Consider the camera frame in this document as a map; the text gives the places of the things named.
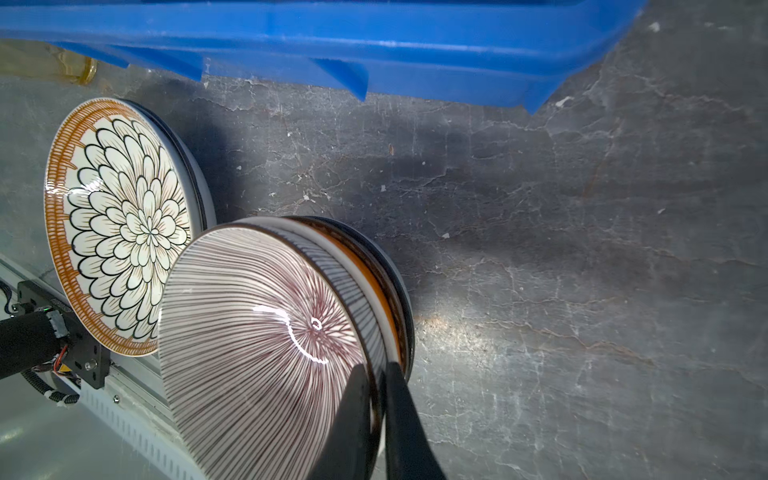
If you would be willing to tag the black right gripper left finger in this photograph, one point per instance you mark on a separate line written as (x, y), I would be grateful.
(346, 451)

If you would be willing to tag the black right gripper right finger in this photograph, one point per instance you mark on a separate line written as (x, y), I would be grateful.
(408, 454)

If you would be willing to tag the purple striped ceramic bowl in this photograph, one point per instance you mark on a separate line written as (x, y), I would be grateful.
(261, 324)

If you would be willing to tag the orange white ceramic bowl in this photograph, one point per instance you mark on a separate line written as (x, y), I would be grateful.
(384, 288)

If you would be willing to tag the blue plastic bin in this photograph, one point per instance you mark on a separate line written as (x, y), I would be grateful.
(492, 53)

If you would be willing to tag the brown floral pattern plate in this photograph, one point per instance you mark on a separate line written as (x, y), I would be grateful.
(123, 197)

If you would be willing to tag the yellow transparent plastic cup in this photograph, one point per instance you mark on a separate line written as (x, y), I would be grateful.
(41, 60)

